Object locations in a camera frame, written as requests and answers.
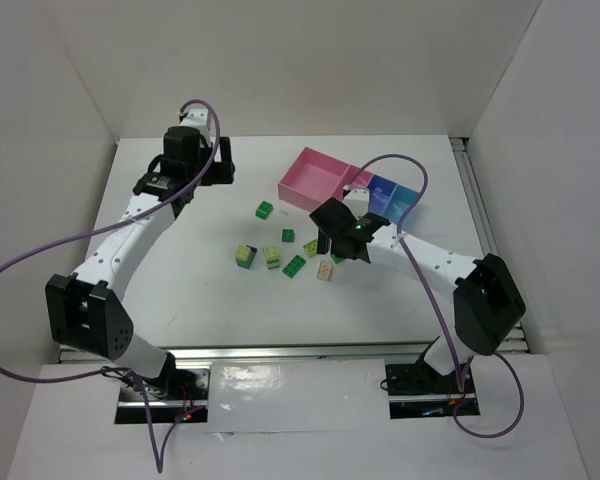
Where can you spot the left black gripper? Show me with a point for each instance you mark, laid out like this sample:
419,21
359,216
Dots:
222,163

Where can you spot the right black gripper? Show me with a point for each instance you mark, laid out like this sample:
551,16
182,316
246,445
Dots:
327,238

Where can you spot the lime green lego brick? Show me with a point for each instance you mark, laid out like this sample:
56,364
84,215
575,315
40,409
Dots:
310,248

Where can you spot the beige lego brick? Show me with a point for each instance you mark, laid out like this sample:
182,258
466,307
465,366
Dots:
325,270

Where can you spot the dark green lego brick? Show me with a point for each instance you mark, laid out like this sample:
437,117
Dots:
288,235

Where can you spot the dark green long lego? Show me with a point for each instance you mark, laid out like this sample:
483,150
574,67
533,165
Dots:
294,266

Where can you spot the dark green square lego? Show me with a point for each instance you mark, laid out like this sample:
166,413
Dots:
264,210

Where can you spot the lime blue green lego stack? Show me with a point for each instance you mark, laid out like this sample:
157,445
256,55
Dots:
244,256

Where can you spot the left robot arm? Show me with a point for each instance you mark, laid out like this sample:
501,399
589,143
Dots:
85,307

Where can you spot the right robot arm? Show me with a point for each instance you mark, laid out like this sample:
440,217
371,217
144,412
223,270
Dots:
485,298

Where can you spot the lime green striped lego stack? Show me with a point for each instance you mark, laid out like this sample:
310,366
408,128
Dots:
271,256

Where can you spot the aluminium rail front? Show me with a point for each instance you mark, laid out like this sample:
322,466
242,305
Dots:
384,350

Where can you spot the aluminium rail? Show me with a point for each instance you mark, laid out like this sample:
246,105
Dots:
384,350
480,220

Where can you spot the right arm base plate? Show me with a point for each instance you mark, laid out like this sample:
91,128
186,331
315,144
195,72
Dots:
415,391

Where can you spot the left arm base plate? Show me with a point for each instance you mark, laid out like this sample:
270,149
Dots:
189,400

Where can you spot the aluminium rail right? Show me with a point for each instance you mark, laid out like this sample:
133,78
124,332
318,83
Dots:
480,220

